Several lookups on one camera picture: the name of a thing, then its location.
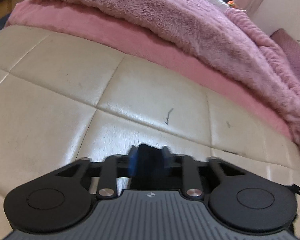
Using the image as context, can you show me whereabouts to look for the cream leather bed bench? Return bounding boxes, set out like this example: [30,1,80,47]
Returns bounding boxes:
[0,25,300,239]

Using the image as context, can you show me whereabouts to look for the fluffy mauve blanket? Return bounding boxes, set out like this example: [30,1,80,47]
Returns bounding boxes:
[61,0,300,149]

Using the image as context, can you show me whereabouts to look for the small orange plush toy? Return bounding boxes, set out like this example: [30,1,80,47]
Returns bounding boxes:
[227,1,236,8]

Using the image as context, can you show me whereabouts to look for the black pants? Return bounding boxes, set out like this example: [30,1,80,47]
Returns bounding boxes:
[129,144,183,191]

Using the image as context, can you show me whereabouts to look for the purple pillow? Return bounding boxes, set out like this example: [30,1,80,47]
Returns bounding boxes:
[270,29,300,81]

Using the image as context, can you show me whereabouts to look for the pink bed sheet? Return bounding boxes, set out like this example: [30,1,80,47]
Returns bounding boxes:
[5,0,292,139]

